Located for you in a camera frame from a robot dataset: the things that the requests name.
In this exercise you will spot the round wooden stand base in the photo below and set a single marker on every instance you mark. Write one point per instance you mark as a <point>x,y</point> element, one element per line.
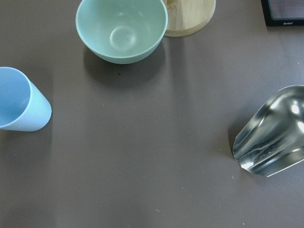
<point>186,17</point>

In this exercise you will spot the green bowl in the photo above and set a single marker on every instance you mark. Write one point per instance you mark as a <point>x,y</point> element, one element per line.
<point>121,31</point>

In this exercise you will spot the blue plastic cup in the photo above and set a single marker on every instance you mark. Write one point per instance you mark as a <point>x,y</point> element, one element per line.
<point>22,106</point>

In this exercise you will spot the shiny metal scoop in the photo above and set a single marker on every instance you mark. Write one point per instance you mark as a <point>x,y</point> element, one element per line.
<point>273,139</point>

